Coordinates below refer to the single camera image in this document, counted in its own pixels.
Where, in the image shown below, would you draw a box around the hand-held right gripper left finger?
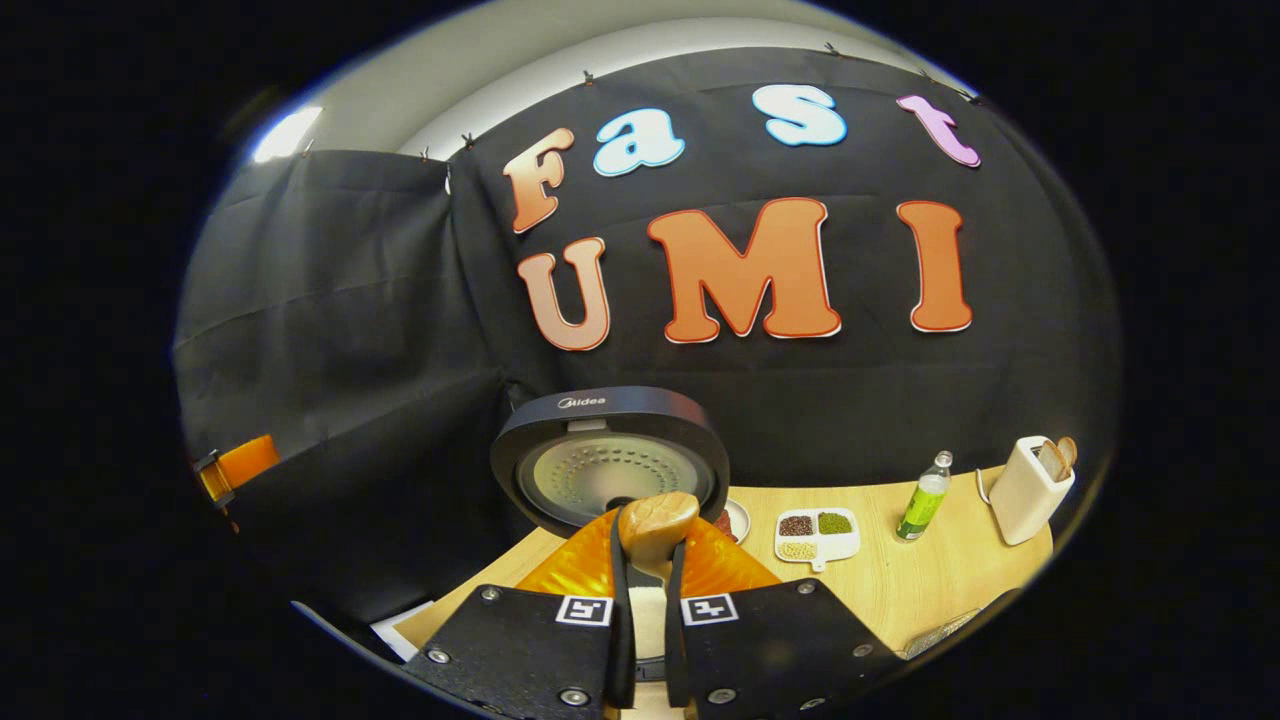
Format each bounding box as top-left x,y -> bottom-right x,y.
400,508 -> 633,720

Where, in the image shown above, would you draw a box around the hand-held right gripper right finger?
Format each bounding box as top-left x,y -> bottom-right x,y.
665,512 -> 901,719

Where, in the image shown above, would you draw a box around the wooden spoon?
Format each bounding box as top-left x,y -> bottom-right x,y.
617,490 -> 701,583

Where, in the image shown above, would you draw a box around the black rice cooker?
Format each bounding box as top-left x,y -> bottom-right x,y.
490,385 -> 732,686

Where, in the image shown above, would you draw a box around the metal wire chopstick holder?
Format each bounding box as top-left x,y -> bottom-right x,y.
900,608 -> 986,659

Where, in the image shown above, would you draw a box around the white divided bean dish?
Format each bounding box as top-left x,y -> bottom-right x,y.
774,507 -> 862,573

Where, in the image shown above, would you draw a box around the white paper sheets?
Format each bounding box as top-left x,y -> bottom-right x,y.
368,598 -> 437,663

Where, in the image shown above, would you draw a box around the green drink bottle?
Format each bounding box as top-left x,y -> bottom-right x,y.
896,450 -> 954,542

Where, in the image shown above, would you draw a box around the white toaster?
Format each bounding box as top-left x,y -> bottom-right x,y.
986,435 -> 1079,547

